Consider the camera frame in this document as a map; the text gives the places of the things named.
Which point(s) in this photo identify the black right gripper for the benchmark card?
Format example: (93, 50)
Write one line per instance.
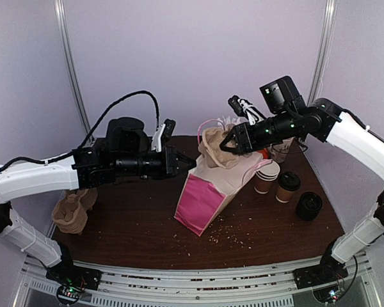
(242, 138)

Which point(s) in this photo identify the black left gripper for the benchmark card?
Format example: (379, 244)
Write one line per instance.
(169, 169)

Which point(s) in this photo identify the single pulp cup carrier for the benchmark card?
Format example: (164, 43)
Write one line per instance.
(210, 149)

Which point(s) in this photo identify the white pink paper bag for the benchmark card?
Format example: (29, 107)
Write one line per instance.
(207, 191)

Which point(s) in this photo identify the stack of brown paper cups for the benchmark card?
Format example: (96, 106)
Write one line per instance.
(265, 176)

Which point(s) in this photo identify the black cup lid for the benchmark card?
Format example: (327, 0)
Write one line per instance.
(289, 180)

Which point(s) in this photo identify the single brown paper cup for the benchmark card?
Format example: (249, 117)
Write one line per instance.
(283, 196)

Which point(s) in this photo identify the stack of black cup lids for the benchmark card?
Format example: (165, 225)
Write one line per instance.
(309, 206)

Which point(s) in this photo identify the stack of pulp cup carriers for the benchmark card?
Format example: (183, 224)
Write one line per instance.
(70, 213)

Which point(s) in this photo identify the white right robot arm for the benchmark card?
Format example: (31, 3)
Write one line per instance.
(328, 123)

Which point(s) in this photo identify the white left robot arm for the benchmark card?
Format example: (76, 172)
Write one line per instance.
(73, 171)

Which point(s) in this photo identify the glass jar of straws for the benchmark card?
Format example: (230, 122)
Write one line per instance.
(228, 120)

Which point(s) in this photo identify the orange plastic bowl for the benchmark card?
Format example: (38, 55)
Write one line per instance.
(265, 153)

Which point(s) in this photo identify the white ceramic mug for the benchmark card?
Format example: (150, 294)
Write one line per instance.
(278, 152)

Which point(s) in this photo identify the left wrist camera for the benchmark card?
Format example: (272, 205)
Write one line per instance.
(162, 135)

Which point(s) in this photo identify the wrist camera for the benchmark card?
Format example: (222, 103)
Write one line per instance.
(162, 135)
(244, 108)

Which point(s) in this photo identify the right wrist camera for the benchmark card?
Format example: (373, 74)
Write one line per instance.
(244, 108)

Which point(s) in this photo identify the aluminium frame post right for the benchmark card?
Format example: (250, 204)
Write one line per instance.
(323, 52)

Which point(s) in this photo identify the aluminium frame post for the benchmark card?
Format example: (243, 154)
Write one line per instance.
(59, 7)
(323, 52)

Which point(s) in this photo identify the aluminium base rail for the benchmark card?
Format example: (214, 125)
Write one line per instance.
(263, 285)

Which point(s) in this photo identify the aluminium frame post left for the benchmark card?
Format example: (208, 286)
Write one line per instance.
(59, 7)

